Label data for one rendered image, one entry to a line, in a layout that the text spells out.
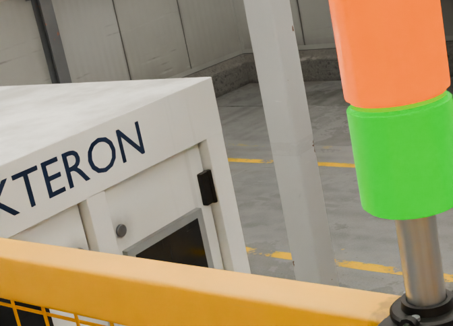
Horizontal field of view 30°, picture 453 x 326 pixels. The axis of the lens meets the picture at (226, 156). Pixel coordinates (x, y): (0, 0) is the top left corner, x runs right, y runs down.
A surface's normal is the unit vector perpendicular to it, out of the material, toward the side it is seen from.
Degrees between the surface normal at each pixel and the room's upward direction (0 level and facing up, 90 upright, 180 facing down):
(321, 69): 90
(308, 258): 90
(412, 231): 90
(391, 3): 90
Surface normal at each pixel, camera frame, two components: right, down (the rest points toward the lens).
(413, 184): -0.02, 0.28
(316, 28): -0.62, 0.33
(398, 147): -0.27, 0.32
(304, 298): -0.19, -0.94
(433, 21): 0.69, 0.07
